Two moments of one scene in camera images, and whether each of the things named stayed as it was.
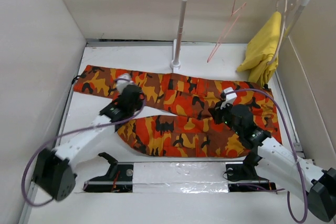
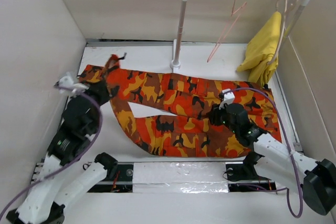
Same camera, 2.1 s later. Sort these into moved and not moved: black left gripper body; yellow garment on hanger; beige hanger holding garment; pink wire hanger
Moved: black left gripper body
Not moved: pink wire hanger; yellow garment on hanger; beige hanger holding garment
